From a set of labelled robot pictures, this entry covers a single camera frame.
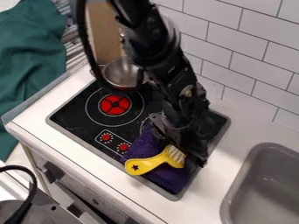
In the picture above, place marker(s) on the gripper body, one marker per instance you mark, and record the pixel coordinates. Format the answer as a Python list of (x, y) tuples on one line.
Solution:
[(187, 125)]

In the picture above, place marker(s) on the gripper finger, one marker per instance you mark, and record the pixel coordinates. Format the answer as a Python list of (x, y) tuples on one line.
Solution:
[(196, 156), (160, 129)]

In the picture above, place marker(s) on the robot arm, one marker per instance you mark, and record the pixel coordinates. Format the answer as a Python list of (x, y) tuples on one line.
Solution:
[(155, 38)]

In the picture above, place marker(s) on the yellow brush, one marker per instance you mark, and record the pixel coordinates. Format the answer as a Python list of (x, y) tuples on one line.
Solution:
[(150, 164)]

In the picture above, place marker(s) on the purple cloth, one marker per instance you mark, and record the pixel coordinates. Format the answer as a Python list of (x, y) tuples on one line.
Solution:
[(146, 147)]

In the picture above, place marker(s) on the silver pot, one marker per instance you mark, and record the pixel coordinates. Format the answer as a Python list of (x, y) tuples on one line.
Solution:
[(120, 74)]

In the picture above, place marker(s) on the toy sink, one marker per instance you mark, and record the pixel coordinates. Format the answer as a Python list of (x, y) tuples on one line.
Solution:
[(268, 186)]

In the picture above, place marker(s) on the toy stove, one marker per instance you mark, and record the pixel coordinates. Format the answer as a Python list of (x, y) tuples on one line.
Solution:
[(81, 116)]

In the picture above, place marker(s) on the wooden board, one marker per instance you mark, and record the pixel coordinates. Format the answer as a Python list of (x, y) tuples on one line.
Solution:
[(103, 32)]

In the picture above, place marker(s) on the green cloth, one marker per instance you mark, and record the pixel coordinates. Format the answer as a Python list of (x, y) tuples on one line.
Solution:
[(27, 58)]

